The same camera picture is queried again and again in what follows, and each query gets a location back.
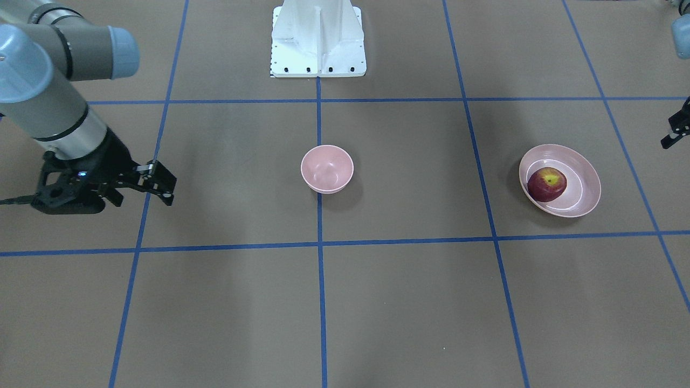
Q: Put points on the pink plate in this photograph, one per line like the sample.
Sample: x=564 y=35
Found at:
x=583 y=190

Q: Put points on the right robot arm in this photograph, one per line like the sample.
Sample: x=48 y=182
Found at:
x=46 y=46

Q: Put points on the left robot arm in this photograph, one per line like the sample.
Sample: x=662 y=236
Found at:
x=680 y=31

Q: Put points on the red apple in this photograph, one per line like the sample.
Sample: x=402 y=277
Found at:
x=546 y=184

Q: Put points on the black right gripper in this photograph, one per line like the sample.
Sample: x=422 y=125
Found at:
x=114 y=158

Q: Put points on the pink bowl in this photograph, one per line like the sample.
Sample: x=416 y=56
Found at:
x=327 y=169

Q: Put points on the white camera mast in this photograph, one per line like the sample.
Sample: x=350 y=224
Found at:
x=317 y=39

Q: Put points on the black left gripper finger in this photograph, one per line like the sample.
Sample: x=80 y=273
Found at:
x=679 y=126

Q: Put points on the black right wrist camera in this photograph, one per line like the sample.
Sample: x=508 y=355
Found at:
x=65 y=186

